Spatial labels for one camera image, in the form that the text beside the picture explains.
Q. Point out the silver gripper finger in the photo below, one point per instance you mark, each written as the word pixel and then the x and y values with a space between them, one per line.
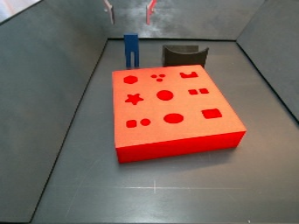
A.
pixel 149 11
pixel 109 10

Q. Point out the blue square-circle object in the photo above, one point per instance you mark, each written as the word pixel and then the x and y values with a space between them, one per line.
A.
pixel 130 41

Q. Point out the black curved fixture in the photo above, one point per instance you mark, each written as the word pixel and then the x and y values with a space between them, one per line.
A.
pixel 182 55

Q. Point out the red shape-sorter block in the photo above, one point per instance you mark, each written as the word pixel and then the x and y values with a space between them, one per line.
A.
pixel 170 113

